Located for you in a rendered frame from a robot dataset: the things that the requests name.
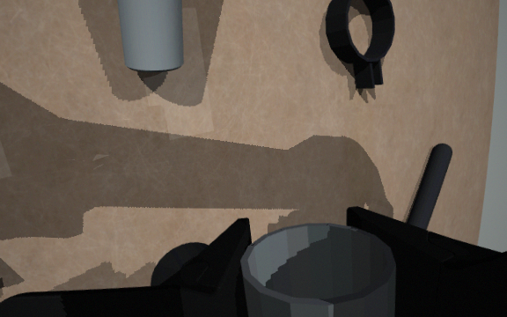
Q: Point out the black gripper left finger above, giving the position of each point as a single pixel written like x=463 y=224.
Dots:
x=211 y=285

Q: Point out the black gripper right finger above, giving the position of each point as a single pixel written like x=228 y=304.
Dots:
x=437 y=276

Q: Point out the black rod with grey end cap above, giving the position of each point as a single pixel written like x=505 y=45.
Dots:
x=431 y=184

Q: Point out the grey open-topped cup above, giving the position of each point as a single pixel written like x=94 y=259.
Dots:
x=319 y=270

